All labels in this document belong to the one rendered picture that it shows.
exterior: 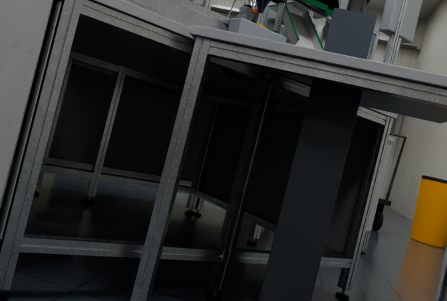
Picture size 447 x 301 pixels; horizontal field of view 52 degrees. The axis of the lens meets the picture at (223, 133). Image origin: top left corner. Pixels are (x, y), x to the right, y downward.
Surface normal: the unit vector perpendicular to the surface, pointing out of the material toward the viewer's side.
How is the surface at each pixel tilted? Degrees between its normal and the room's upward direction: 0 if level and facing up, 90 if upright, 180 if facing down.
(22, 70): 90
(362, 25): 90
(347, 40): 90
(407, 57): 90
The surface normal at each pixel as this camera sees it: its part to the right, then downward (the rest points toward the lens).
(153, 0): 0.57, 0.13
